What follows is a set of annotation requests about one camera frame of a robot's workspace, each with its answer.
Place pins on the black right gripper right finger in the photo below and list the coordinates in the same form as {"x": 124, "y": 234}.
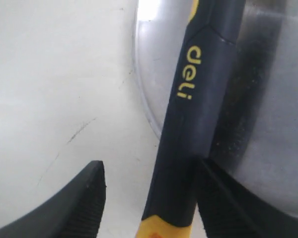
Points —
{"x": 229, "y": 210}

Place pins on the black and yellow claw hammer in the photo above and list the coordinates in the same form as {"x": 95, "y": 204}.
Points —
{"x": 204, "y": 66}

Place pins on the round stainless steel plate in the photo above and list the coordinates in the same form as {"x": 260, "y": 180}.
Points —
{"x": 257, "y": 139}

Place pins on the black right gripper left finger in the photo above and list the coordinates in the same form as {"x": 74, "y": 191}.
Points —
{"x": 74, "y": 212}

